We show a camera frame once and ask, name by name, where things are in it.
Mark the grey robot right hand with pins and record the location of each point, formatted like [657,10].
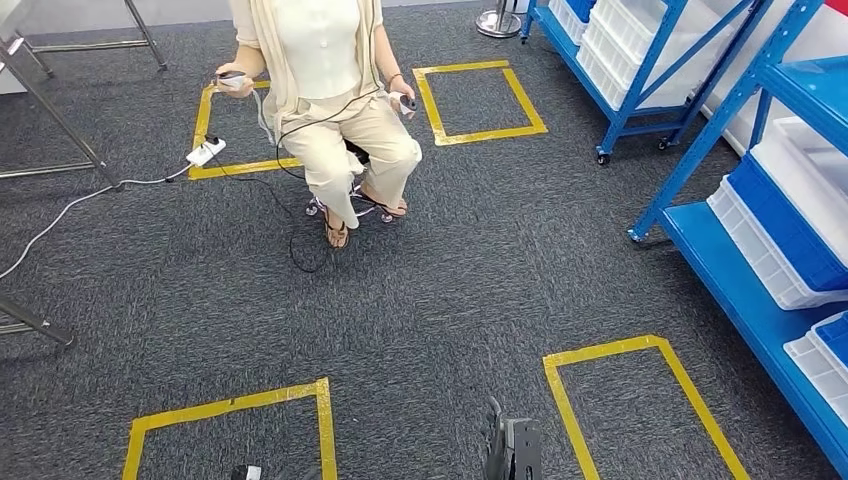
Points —
[495,444]

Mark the blue metal shelf rack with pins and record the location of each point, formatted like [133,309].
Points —
[636,79]
[742,291]

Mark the yellow floor tape square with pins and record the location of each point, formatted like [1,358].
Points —
[563,411]
[427,99]
[199,132]
[324,430]

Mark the chrome stool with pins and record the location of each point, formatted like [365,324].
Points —
[361,199]

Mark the white plastic bin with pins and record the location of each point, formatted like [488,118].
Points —
[818,374]
[802,179]
[748,245]
[563,20]
[616,46]

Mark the person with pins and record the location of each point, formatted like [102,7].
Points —
[324,79]

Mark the white power strip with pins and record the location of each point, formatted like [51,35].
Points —
[205,152]

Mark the chrome stanchion with round base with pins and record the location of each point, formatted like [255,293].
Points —
[498,23]

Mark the steel table with white panel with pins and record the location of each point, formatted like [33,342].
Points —
[60,119]

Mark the right wrist camera pale box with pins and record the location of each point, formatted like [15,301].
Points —
[526,450]

